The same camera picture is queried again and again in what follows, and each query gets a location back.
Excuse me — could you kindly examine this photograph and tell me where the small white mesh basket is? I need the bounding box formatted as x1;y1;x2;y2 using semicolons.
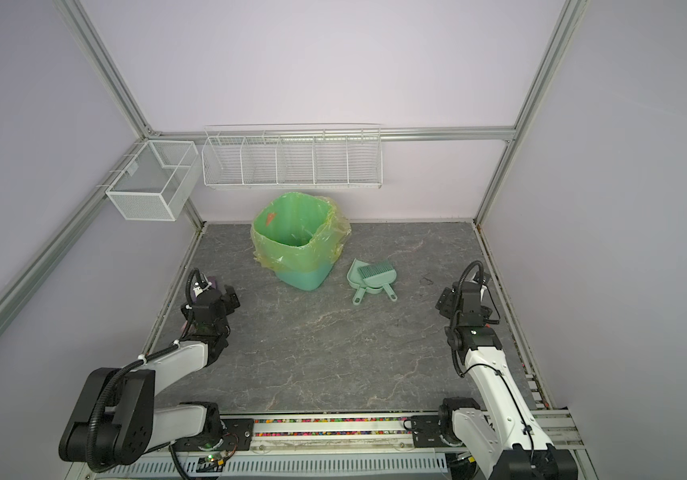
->
106;140;202;222

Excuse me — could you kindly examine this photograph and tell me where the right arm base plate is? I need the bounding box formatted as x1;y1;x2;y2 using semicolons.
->
403;414;463;448

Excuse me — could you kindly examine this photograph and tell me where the green trash bin with bag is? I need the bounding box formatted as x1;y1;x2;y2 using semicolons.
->
250;192;351;291

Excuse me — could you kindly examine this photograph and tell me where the green hand brush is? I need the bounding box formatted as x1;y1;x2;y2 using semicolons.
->
357;260;399;302

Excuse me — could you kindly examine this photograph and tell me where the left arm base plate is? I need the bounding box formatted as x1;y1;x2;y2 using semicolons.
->
175;417;255;452

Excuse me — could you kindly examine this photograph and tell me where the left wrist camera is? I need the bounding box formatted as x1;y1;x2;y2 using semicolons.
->
191;282;211;298

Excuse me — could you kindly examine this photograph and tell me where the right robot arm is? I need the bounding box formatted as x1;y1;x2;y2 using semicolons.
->
437;260;579;479

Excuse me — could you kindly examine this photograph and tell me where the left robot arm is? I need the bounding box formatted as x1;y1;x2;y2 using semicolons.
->
57;268;240;473

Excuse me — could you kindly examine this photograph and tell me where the green dustpan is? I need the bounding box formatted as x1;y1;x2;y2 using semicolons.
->
347;259;383;306

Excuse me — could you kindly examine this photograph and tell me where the long white wire basket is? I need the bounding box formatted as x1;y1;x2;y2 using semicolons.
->
201;123;383;189

